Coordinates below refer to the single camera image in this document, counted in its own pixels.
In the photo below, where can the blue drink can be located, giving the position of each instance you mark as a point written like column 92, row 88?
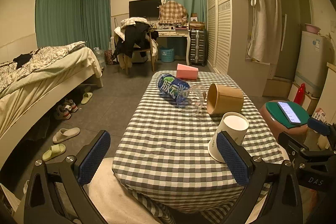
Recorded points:
column 170, row 85

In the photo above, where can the green slipper near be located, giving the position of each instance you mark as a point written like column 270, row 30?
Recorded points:
column 54, row 151

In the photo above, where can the white desk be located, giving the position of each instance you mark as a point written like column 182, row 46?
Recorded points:
column 178, row 34

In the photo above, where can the chair piled with clothes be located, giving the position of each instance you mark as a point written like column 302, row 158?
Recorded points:
column 135, row 34

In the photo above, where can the green slipper under bed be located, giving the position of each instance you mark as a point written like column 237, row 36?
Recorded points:
column 86, row 98

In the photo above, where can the hanging white towel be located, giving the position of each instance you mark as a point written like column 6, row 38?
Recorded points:
column 265, row 43

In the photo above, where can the black monitor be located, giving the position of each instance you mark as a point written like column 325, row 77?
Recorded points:
column 144, row 8

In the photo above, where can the white slipper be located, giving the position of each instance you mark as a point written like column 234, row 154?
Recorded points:
column 64, row 134

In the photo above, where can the white sneakers pair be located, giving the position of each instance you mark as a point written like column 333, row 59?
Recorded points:
column 65, row 111

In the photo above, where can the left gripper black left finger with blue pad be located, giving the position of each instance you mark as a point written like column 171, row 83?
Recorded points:
column 43, row 203

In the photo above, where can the white louvered wardrobe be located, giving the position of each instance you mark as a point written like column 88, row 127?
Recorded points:
column 219, row 25

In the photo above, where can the pink basin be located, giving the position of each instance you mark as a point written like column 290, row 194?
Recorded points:
column 312, row 29

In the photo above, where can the clear glass cup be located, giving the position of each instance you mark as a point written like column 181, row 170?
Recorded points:
column 191, row 101

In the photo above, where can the grey checkered tablecloth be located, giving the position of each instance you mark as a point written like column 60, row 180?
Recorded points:
column 163, row 161

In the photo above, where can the smartphone with lit screen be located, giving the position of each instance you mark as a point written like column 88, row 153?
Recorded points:
column 289, row 113

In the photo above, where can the dark suitcase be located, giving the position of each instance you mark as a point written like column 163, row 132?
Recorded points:
column 198, row 47

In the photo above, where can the pink box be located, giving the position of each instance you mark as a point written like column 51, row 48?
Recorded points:
column 186, row 72

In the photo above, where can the white small fridge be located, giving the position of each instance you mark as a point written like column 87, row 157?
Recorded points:
column 314, row 54

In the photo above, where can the blue laundry basket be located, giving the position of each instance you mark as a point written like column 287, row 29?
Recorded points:
column 167, row 55

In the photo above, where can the green curtain left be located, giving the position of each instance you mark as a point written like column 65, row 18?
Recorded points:
column 61, row 22

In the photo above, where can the bed with floral bedding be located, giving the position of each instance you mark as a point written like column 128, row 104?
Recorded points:
column 27, row 93

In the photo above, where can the green round stool top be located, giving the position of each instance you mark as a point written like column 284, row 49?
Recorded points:
column 274, row 110

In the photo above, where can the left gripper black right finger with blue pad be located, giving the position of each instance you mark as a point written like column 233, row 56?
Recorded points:
column 283, row 202

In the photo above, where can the plaid cloth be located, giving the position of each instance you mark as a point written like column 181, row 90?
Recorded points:
column 172, row 13

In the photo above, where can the water jug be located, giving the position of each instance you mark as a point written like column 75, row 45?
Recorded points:
column 100, row 57

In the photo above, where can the red bottle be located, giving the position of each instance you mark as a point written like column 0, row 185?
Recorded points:
column 300, row 95

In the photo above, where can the brown kraft paper cup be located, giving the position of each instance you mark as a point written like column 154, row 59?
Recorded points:
column 222, row 99

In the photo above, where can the white paper cup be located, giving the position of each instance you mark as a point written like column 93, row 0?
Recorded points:
column 233, row 127

